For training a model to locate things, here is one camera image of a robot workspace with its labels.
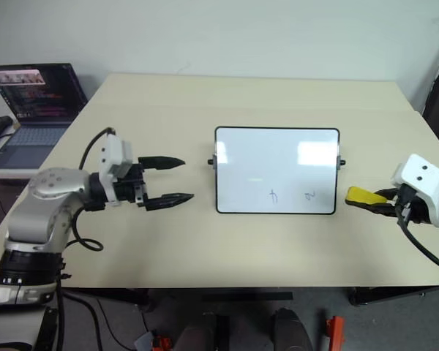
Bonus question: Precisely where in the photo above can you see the black table leg frame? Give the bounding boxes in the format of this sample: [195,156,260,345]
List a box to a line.
[346,285,439,307]
[62,287,151,306]

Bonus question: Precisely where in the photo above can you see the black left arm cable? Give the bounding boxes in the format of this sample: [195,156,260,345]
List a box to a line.
[58,126,118,254]

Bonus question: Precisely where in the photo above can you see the dark side table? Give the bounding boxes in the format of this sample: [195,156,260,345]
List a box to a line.
[0,167,41,237]

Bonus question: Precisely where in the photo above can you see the orange clamp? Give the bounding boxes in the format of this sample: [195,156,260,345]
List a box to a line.
[151,331,173,351]
[324,315,347,351]

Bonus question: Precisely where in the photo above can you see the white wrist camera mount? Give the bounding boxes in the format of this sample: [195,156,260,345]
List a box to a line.
[97,134,135,204]
[389,153,439,230]

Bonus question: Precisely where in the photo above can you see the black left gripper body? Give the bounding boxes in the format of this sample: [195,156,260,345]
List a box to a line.
[113,162,150,212]

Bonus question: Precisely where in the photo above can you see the grey rounded robot foot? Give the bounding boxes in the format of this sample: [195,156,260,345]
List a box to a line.
[174,324,215,351]

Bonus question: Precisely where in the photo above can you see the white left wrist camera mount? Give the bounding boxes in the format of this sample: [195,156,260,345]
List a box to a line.
[97,134,135,204]

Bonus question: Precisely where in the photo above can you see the grey paper sheet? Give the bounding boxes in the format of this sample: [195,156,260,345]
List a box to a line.
[134,330,157,351]

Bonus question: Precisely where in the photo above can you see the black table crossbar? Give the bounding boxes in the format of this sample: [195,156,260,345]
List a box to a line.
[202,290,294,303]

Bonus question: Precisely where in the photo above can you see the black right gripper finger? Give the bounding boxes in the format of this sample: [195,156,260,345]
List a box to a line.
[372,187,402,201]
[345,199,400,221]

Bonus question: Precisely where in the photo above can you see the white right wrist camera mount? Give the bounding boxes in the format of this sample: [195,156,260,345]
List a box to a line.
[389,153,439,230]

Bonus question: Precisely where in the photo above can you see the grey open laptop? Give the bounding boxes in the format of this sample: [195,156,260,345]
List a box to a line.
[0,62,89,171]

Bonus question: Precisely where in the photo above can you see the black floor cable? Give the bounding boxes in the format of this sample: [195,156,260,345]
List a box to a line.
[62,292,104,351]

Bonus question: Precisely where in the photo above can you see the black-framed tabletop whiteboard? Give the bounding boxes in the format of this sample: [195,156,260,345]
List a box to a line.
[207,126,347,216]

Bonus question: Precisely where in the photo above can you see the yellow whiteboard eraser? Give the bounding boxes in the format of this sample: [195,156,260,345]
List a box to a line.
[345,186,389,207]

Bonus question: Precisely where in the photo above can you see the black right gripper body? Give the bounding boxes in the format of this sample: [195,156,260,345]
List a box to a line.
[394,184,432,227]

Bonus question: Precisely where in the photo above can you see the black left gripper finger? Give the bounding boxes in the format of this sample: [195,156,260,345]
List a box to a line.
[137,155,187,173]
[144,192,195,213]

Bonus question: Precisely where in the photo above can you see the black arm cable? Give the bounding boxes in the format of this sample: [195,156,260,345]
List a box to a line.
[395,185,439,277]
[58,126,118,254]

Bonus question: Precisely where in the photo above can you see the black rounded robot foot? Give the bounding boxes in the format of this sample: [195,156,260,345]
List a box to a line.
[269,307,315,351]

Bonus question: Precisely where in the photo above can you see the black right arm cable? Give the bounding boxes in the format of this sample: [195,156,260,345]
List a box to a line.
[395,185,439,277]

